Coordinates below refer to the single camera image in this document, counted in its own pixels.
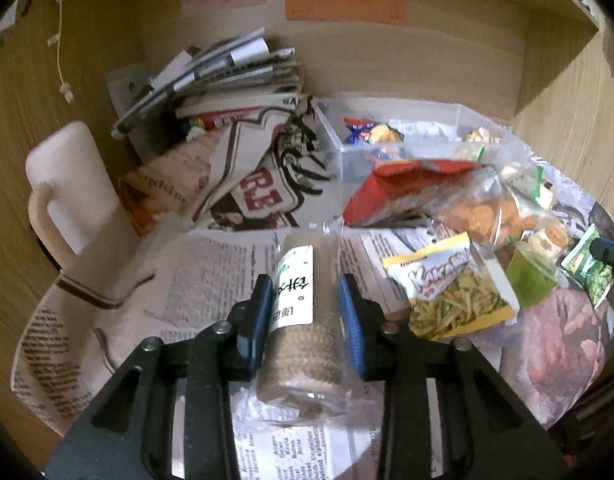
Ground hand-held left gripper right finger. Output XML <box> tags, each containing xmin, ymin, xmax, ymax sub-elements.
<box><xmin>337</xmin><ymin>274</ymin><xmax>572</xmax><ymax>480</ymax></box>

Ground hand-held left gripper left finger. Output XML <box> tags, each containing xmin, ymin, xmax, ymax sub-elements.
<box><xmin>44</xmin><ymin>274</ymin><xmax>275</xmax><ymax>480</ymax></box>

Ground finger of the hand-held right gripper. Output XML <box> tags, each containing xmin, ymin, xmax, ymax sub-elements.
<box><xmin>589</xmin><ymin>237</ymin><xmax>614</xmax><ymax>278</ymax></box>

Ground green pea snack packet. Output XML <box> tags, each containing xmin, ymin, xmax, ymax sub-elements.
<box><xmin>561</xmin><ymin>224</ymin><xmax>614</xmax><ymax>310</ymax></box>

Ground round cracker roll packet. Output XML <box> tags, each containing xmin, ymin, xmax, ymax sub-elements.
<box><xmin>254</xmin><ymin>227</ymin><xmax>348</xmax><ymax>406</ymax></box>

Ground clear plastic container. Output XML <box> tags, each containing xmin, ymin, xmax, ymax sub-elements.
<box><xmin>314</xmin><ymin>99</ymin><xmax>510</xmax><ymax>221</ymax></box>

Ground clear bag of orange snacks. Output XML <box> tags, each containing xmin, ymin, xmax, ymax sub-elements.
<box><xmin>437</xmin><ymin>165</ymin><xmax>538</xmax><ymax>256</ymax></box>

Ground newspaper sheets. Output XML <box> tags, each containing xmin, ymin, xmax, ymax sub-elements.
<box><xmin>10</xmin><ymin>225</ymin><xmax>614</xmax><ymax>480</ymax></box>

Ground small green jelly packet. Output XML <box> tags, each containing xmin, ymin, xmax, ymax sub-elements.
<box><xmin>504</xmin><ymin>245</ymin><xmax>560</xmax><ymax>308</ymax></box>

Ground clear bag of wrapped candies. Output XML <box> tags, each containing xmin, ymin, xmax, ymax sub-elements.
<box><xmin>497</xmin><ymin>160</ymin><xmax>575</xmax><ymax>261</ymax></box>

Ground yellow packet of green sticks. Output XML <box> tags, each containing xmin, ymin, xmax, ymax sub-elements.
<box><xmin>382</xmin><ymin>232</ymin><xmax>520</xmax><ymax>341</ymax></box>

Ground large red snack bag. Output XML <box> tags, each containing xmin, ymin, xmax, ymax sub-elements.
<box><xmin>343</xmin><ymin>157</ymin><xmax>488</xmax><ymax>228</ymax></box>

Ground white printed cloth bag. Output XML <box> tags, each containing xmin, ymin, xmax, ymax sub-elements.
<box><xmin>192</xmin><ymin>97</ymin><xmax>345</xmax><ymax>233</ymax></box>

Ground white brown-striped cloth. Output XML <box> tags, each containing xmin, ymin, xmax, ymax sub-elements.
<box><xmin>57</xmin><ymin>240</ymin><xmax>158</xmax><ymax>311</ymax></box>

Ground brown printed paper bag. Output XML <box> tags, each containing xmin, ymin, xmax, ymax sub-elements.
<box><xmin>118</xmin><ymin>137</ymin><xmax>223</xmax><ymax>236</ymax></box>

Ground blue red snack packet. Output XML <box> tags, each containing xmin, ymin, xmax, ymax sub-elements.
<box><xmin>343</xmin><ymin>117</ymin><xmax>405</xmax><ymax>146</ymax></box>

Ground stack of magazines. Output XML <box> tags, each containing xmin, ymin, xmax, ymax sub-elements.
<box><xmin>111</xmin><ymin>27</ymin><xmax>308</xmax><ymax>136</ymax></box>

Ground grey metal bookend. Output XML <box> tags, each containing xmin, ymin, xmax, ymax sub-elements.
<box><xmin>107</xmin><ymin>62</ymin><xmax>183</xmax><ymax>161</ymax></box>

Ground orange paper note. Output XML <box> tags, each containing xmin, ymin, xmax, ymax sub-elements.
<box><xmin>283</xmin><ymin>0</ymin><xmax>407</xmax><ymax>25</ymax></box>

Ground beaded string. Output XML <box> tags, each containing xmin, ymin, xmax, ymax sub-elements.
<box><xmin>47</xmin><ymin>0</ymin><xmax>75</xmax><ymax>103</ymax></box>

